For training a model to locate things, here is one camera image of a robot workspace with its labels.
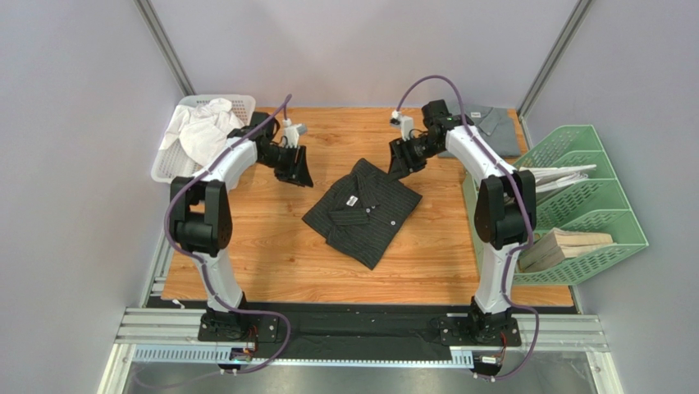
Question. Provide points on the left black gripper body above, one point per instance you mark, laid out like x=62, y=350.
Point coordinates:
x=280, y=158

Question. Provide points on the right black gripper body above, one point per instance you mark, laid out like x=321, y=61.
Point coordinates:
x=407, y=154

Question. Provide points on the dark pinstriped long sleeve shirt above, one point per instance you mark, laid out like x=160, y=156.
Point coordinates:
x=361, y=213

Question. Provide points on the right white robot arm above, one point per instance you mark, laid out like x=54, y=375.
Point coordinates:
x=504, y=216

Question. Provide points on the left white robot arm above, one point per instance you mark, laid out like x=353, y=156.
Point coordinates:
x=199, y=222

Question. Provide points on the white shirt in basket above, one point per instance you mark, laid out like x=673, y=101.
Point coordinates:
x=202, y=131

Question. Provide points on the folded grey shirt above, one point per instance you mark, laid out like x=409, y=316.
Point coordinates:
x=496, y=127

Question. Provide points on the white plastic laundry basket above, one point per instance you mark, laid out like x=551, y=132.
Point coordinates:
x=173, y=161

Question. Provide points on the white papers in rack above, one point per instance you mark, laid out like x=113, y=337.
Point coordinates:
x=550, y=179

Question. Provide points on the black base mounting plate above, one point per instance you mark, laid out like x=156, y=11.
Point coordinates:
x=361, y=332

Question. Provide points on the brown book in rack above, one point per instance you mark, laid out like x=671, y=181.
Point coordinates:
x=558, y=245

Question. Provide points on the green plastic file rack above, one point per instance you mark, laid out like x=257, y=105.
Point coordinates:
x=597, y=204

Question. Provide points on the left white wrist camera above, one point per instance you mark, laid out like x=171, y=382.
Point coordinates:
x=292, y=133

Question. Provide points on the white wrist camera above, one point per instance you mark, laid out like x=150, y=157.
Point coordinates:
x=292, y=133
x=405, y=124

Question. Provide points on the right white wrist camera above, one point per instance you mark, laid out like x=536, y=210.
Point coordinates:
x=405, y=124

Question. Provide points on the left corner aluminium post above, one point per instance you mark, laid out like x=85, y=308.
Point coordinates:
x=157, y=30

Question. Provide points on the corner aluminium post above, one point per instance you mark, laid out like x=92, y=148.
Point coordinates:
x=575, y=19
x=157, y=30

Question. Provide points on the right corner aluminium post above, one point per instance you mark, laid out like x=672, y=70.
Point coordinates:
x=575, y=19

